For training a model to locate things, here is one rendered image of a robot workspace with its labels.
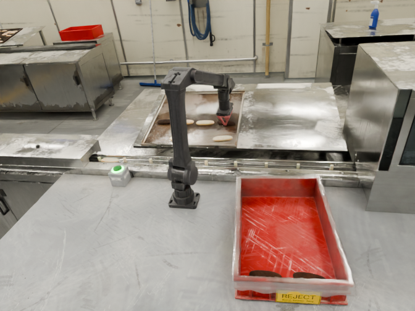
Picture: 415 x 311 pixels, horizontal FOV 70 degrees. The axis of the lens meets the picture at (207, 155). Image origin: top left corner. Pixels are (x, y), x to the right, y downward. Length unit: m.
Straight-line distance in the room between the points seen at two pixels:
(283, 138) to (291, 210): 0.43
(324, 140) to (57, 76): 3.42
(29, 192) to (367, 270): 1.65
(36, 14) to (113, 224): 5.28
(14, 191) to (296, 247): 1.54
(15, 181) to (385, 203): 1.78
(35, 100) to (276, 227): 3.93
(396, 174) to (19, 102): 4.43
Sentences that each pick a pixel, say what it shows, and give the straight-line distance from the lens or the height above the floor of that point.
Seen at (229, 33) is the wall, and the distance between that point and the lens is 4.97.
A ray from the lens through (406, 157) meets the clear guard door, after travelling 1.17.
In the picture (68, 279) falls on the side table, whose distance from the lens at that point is 1.17.
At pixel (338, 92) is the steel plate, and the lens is 2.27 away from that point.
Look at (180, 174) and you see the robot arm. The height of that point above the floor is 0.97.
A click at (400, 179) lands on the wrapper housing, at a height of 0.98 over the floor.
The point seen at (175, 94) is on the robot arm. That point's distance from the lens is 1.05.
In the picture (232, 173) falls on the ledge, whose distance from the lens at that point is 1.33.
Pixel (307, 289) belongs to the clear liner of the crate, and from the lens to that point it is 0.91.
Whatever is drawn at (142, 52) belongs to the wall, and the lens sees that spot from 5.43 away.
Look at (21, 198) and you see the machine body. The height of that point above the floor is 0.63.
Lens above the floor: 1.66
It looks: 33 degrees down
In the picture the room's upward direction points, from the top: 6 degrees counter-clockwise
